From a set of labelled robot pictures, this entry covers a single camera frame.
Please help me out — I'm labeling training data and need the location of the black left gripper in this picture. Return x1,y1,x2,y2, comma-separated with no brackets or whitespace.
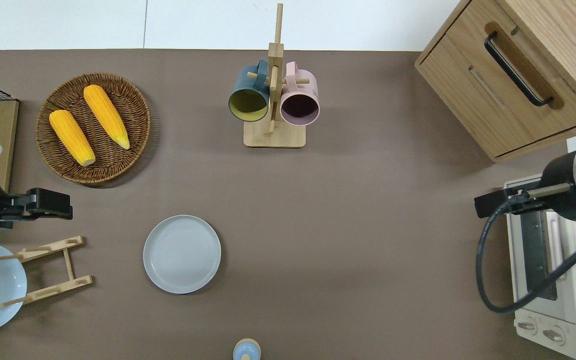
0,187,74,224

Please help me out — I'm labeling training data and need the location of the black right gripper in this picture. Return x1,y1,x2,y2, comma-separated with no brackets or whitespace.
474,188,529,220

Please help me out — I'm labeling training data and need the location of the gray round plate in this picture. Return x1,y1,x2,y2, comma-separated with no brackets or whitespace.
143,215,222,295

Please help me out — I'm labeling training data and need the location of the wooden dish rack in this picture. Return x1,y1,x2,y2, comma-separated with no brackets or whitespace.
0,235,94,308

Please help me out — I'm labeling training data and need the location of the short yellow corn cob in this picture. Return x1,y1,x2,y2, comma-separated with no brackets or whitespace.
49,109,96,167

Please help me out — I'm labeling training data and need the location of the round wicker basket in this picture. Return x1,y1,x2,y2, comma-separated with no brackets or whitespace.
35,73,151,185

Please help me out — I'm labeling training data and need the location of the long yellow corn cob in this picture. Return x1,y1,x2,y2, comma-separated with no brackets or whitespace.
83,84,131,151

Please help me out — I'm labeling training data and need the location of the wooden drawer cabinet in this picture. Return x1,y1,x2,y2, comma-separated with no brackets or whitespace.
414,0,576,164

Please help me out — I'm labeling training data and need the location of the white toaster oven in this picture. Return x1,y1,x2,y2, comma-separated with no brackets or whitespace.
503,174,576,360

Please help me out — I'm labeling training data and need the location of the pink mug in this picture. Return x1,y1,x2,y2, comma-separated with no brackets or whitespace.
279,61,321,127

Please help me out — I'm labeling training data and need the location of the wooden mug rack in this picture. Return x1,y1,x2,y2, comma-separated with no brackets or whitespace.
243,3,311,149

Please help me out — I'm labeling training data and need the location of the teal mug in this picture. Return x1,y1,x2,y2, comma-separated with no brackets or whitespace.
227,59,271,123

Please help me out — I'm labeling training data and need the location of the thick black cable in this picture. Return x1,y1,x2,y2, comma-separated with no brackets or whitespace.
475,199,576,315

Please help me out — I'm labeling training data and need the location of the black cabinet handle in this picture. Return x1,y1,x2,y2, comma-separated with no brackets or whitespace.
484,31,555,108

